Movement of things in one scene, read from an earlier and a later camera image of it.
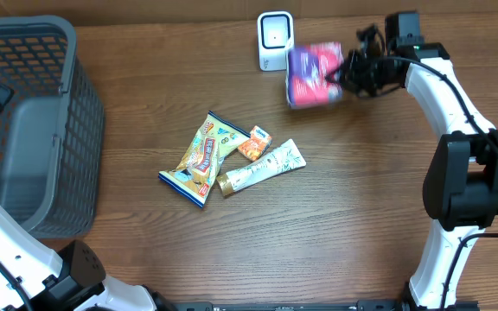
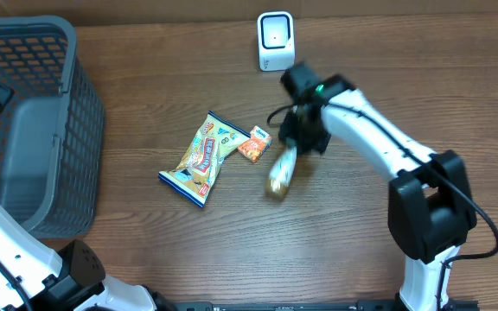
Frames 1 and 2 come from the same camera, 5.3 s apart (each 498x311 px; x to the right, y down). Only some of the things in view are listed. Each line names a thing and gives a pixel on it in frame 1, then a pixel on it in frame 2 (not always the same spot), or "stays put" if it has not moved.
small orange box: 256,145 stays put
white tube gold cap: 285,160 → 283,168
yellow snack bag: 194,176 stays put
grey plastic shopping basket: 43,163 stays put
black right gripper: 349,74 → 287,132
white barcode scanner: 275,34 stays put
